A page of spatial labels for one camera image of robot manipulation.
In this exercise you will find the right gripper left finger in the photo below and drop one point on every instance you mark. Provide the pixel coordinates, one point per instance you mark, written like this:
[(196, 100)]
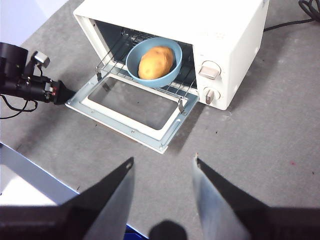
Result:
[(100, 212)]

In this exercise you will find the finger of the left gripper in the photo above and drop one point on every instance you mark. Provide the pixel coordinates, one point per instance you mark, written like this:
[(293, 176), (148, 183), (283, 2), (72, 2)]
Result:
[(62, 93)]

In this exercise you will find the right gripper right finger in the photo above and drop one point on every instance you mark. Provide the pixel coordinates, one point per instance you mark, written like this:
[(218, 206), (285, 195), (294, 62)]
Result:
[(225, 212)]

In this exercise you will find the blue ribbed bowl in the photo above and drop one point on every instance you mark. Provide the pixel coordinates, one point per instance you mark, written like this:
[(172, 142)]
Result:
[(135, 60)]

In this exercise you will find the brown potato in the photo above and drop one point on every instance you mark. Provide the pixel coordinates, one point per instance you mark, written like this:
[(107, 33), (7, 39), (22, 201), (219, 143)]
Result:
[(156, 62)]

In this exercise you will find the white Toshiba toaster oven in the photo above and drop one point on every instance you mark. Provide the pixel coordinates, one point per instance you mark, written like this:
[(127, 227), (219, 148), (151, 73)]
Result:
[(225, 25)]

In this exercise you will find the blue plastic piece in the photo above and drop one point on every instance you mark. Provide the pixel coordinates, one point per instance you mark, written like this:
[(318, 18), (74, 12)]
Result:
[(132, 233)]

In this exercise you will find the white platform edge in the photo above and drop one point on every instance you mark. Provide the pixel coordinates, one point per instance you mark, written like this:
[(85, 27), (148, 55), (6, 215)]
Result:
[(25, 190)]

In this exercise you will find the small beige timer knob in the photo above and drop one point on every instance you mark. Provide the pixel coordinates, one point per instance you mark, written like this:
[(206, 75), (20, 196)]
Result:
[(210, 95)]

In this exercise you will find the large beige temperature knob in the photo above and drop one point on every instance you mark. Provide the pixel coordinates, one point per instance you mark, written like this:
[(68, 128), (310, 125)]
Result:
[(208, 71)]

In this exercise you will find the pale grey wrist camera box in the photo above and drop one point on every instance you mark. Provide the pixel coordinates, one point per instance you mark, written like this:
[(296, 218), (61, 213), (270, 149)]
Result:
[(42, 59)]

